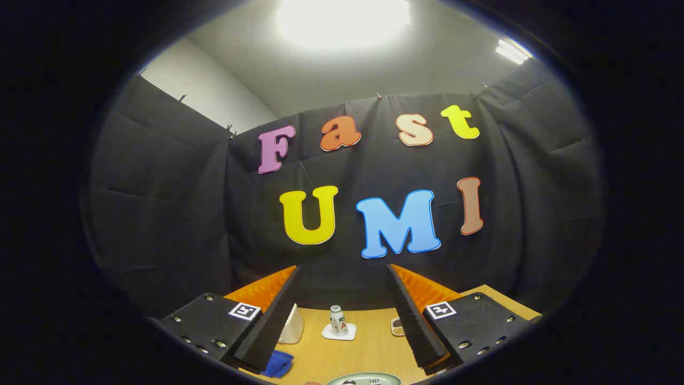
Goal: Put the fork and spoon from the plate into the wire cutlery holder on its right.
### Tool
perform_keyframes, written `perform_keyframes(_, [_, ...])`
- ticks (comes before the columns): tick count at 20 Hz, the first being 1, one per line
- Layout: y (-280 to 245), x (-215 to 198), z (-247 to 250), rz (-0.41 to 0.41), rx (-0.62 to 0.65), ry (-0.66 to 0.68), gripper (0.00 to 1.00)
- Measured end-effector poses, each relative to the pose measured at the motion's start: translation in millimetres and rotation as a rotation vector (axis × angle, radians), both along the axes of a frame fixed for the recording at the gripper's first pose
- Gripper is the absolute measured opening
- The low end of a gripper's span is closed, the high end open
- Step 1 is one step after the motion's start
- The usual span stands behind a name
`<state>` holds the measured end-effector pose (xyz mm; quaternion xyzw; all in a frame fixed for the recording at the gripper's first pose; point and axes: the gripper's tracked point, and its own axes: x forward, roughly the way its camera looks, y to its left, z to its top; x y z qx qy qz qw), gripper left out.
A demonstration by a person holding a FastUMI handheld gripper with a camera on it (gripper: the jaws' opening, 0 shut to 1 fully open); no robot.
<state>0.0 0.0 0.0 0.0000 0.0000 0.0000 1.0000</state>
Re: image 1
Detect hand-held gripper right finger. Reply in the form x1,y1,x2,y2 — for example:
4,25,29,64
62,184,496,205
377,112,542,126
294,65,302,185
386,263,543,376

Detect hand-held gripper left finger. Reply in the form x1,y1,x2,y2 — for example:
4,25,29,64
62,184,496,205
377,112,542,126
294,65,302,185
158,265,301,375

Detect white toaster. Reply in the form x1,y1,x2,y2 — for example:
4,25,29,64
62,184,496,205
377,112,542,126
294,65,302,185
278,304,304,344

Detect blue cloth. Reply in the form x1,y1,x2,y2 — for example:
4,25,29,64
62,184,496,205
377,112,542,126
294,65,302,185
260,350,294,379

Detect white square coaster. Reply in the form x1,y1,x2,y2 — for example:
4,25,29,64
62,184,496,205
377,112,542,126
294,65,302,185
322,322,357,341

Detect white labelled plastic bottle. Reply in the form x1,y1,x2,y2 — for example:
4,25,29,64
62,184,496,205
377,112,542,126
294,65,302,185
330,305,348,336

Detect pale green plate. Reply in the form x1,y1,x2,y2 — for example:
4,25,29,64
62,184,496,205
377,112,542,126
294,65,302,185
326,372,402,385

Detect small ceiling light panel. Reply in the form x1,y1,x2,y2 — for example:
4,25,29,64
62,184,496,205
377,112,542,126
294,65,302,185
494,37,535,65

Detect large ceiling light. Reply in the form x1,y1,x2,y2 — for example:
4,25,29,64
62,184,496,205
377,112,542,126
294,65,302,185
277,0,412,50

